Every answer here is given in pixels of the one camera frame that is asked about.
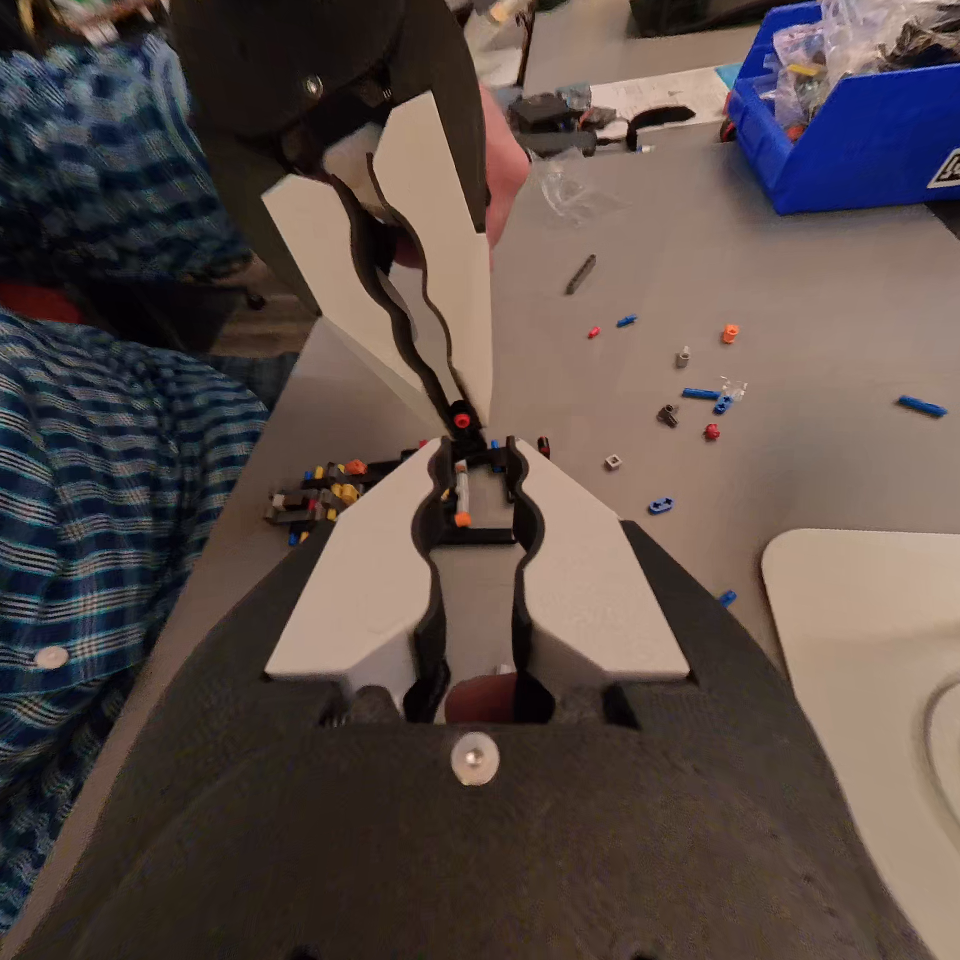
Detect black strap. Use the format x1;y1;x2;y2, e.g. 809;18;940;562
624;103;699;153

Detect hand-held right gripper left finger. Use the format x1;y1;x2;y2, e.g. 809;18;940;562
264;441;453;723

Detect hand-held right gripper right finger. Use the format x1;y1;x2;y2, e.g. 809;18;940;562
508;437;691;723

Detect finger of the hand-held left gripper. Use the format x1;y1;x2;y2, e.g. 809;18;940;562
261;172;453;435
366;92;495;430

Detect clear plastic bag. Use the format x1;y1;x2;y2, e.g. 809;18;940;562
534;152;625;228

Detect black lego chassis assembly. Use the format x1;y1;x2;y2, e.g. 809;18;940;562
264;438;522;549

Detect black electronic device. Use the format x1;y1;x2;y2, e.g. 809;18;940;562
507;88;625;160

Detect clear bags of lego parts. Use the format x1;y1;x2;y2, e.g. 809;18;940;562
771;0;960;85

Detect blue storage bin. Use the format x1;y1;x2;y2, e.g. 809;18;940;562
726;0;960;217

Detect white instruction sheet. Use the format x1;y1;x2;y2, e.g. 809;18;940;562
591;64;734;132

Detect person's plaid shirt torso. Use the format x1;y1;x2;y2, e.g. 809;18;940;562
0;309;273;935

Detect black lego liftarm blue pin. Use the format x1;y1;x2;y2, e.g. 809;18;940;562
441;399;490;456

